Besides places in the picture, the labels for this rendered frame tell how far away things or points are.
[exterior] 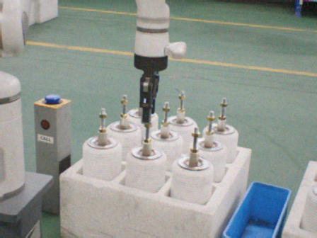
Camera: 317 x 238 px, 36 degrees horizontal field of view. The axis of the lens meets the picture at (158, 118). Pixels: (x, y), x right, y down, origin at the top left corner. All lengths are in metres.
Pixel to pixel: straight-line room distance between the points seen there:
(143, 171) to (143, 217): 0.11
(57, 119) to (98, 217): 0.27
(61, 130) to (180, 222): 0.41
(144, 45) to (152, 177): 0.31
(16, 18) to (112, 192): 0.52
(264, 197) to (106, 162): 0.46
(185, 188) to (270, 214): 0.37
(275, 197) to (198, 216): 0.34
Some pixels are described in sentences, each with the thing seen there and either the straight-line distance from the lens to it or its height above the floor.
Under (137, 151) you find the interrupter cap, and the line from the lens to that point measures 1.16.
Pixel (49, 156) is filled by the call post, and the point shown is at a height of 0.17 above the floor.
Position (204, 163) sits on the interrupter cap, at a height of 0.25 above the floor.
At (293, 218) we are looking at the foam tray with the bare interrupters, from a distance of 1.11.
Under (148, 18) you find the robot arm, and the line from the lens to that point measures 1.03.
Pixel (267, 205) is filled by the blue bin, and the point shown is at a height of 0.06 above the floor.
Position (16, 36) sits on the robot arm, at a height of 0.58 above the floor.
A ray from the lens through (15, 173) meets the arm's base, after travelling 0.87.
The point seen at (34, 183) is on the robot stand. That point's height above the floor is 0.30.
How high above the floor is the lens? 0.74
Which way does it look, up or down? 21 degrees down
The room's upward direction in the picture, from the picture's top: 3 degrees clockwise
